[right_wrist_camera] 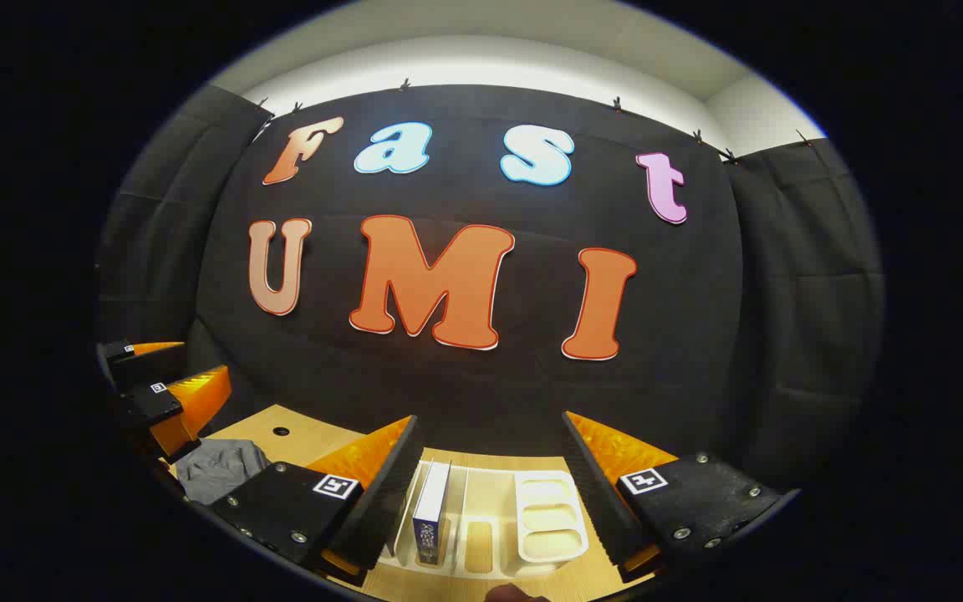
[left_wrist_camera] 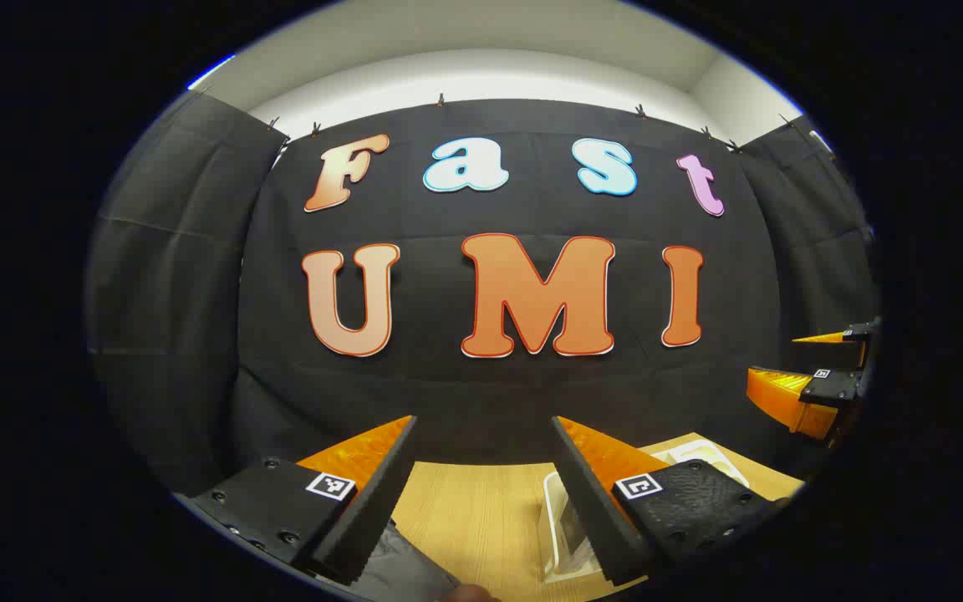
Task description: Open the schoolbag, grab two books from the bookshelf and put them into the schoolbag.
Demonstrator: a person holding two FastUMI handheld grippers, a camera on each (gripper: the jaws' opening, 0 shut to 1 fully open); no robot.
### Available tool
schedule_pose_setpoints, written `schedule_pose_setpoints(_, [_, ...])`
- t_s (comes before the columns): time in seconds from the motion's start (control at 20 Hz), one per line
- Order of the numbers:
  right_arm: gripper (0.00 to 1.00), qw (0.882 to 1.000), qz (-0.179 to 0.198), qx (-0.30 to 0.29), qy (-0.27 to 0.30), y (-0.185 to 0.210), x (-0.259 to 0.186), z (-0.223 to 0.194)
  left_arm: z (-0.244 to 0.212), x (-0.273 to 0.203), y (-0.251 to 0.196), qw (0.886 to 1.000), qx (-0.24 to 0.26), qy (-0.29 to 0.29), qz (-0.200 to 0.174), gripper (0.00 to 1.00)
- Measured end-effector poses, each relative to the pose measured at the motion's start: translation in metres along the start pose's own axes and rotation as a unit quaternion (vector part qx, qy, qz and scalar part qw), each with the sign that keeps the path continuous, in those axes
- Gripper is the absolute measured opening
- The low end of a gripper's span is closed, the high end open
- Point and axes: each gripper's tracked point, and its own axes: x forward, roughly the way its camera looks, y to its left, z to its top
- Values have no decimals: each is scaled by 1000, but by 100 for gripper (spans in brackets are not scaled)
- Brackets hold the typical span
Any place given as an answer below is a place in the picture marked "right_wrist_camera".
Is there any white bookshelf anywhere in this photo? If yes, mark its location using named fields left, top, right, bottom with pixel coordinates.
left=381, top=458, right=591, bottom=579

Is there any blue book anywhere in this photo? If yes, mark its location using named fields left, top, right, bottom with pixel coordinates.
left=412, top=460, right=453, bottom=565

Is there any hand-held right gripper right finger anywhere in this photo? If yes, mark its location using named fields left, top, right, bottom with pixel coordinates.
left=563, top=410, right=802, bottom=584

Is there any grey schoolbag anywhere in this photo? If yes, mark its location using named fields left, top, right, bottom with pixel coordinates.
left=175, top=437, right=272, bottom=505

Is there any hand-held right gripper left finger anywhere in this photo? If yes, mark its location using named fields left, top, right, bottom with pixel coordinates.
left=210, top=414, right=425, bottom=588

